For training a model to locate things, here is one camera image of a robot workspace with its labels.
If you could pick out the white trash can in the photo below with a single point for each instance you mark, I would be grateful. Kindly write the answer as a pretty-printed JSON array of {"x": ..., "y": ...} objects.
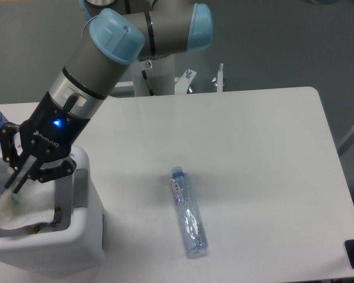
[{"x": 78, "y": 241}]

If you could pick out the white base bracket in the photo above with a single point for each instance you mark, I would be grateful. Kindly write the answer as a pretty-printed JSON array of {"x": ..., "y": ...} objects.
[
  {"x": 183, "y": 84},
  {"x": 122, "y": 88}
]

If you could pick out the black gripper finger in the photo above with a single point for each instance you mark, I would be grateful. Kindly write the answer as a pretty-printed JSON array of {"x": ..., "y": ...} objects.
[
  {"x": 9, "y": 152},
  {"x": 37, "y": 172}
]

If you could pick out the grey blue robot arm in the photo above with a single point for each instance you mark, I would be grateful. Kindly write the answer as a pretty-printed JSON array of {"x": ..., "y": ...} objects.
[{"x": 112, "y": 40}]

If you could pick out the white left base bracket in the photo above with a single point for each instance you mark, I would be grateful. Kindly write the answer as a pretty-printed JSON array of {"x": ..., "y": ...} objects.
[{"x": 122, "y": 88}]

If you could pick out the clear plastic bottle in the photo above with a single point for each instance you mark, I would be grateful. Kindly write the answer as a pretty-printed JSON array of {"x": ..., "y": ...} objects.
[{"x": 189, "y": 217}]

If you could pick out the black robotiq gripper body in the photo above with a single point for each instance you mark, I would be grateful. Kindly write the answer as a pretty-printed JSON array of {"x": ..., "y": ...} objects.
[{"x": 51, "y": 127}]

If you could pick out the white right base bracket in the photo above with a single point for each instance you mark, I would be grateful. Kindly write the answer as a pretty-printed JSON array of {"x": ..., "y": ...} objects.
[{"x": 183, "y": 84}]

